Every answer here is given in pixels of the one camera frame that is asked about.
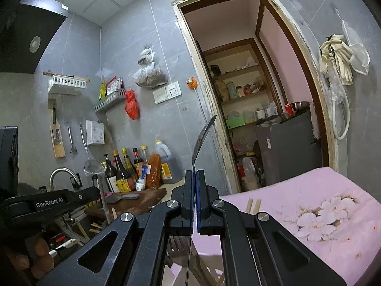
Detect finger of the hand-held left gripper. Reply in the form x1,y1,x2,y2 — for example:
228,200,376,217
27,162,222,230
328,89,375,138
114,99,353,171
68,185,101,213

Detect clear bag of dried goods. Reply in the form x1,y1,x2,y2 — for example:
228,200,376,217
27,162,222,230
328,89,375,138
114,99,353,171
132,46,169,90

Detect white wall box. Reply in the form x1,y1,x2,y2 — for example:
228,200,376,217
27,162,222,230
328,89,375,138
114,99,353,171
86,119,106,146

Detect metal faucet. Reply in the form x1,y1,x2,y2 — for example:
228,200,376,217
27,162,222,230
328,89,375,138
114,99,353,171
48,167,83,192

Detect metal cleaver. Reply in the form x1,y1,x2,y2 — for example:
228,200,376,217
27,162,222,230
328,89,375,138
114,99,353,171
104,192,140,204

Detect metal spoon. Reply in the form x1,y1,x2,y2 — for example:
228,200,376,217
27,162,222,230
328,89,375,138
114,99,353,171
185,114,218,286

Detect white wall rack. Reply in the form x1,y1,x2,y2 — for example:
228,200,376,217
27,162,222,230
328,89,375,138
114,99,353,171
47,75,87,95

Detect white hose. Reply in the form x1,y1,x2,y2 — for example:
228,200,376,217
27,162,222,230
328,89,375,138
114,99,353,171
327,51,351,140

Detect black range hood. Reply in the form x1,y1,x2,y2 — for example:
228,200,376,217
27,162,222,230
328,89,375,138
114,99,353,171
0,0,70,74

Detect wooden knife holder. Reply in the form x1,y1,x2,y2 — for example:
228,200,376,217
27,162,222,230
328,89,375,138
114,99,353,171
47,98,66,159

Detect red snack packets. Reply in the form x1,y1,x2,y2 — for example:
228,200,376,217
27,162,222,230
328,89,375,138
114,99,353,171
105,76,125,96

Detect wooden cutting board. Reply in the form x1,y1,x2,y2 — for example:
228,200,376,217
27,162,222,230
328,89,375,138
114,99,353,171
84,188,168,220

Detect cream rubber gloves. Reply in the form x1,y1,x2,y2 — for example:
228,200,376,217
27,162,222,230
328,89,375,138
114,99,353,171
319,34,354,86

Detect long wooden stick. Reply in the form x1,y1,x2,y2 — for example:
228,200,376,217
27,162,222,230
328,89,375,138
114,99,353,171
42,70,91,82

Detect white hanging towel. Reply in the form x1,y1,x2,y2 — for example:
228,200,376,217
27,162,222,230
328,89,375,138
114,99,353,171
309,104,321,140

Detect wooden storage shelves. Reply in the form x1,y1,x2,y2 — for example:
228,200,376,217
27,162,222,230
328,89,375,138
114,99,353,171
202,36,287,132

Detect grey wall shelf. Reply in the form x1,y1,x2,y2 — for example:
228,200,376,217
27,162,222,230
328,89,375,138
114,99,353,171
94,88,127,114

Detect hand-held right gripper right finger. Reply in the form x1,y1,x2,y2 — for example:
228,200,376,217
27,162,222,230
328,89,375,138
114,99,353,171
194,169,347,286

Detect clear plastic bag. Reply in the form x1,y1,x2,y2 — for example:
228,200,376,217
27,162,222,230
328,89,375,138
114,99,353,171
328,71,343,102

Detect red plastic bag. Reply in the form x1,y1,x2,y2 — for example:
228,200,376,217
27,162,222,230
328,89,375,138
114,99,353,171
124,88,140,121

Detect white wall switch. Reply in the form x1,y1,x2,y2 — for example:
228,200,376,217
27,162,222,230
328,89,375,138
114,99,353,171
153,85,168,105

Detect hanging metal strainer ladle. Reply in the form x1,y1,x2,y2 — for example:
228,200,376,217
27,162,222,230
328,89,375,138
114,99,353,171
78,122,98,176

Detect clear oil jug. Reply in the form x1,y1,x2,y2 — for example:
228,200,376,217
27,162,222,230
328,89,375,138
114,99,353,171
154,139,174,184

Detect dark pump bottle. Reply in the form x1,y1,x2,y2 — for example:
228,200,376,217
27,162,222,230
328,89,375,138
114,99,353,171
103,153,120,194

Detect wooden door frame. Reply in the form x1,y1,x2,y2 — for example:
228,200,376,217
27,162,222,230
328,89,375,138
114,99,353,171
170,0,339,195

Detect person's left hand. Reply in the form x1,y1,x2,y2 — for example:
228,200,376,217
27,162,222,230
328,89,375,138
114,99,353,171
5,238,56,280

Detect hanging metal peeler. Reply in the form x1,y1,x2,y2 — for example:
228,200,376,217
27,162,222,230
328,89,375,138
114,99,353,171
66,122,79,155

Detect white and blue tube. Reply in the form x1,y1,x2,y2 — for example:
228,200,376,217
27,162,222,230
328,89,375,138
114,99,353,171
135,165,150,192

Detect orange seasoning packet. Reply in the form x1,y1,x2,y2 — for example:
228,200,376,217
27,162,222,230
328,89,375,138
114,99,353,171
147,153,163,190

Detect green box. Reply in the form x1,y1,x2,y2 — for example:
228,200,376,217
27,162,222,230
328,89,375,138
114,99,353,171
225,115,246,129

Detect kitchen knife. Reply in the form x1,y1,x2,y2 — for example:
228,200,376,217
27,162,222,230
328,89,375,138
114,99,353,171
50,106,60,144

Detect brown paper bag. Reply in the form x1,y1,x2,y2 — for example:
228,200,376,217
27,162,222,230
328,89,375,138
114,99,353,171
214,78,230,102

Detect white wall socket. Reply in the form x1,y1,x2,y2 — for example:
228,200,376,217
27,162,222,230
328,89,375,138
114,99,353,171
165,80,182,100

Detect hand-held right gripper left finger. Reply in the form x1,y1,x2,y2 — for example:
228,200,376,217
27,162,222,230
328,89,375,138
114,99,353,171
37,170,194,286

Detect thin dark cable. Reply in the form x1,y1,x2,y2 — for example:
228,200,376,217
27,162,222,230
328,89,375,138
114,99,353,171
194,88,209,126

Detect grey metal utensil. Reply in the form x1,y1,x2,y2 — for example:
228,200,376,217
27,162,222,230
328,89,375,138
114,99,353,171
92,174,113,225

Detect grey refrigerator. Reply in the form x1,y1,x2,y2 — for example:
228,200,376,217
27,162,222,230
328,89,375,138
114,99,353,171
255,110,324,187

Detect white plastic bag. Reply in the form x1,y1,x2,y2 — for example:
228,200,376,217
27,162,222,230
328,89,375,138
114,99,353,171
236,154,260,190

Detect black wall socket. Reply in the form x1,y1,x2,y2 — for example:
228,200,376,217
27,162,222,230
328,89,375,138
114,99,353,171
69,172,82,189

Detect pink floral cloth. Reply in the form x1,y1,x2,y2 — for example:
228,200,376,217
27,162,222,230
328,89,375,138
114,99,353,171
171,166,378,286

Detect green thermos jar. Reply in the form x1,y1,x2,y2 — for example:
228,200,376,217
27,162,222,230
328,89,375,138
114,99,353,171
226,80,238,101

